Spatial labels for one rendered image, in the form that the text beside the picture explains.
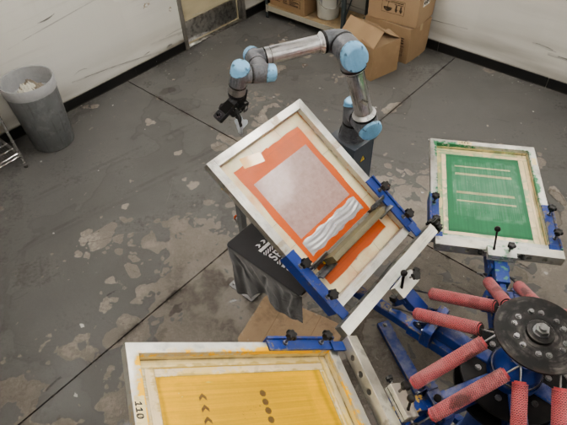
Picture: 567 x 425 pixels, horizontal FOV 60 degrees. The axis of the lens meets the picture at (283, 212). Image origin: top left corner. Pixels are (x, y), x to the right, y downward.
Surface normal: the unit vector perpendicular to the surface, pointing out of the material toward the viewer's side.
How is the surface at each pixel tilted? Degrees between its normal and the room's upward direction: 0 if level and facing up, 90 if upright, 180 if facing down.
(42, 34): 90
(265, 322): 0
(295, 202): 32
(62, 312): 0
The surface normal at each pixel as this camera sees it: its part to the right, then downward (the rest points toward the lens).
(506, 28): -0.66, 0.56
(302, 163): 0.37, -0.34
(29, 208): -0.04, -0.69
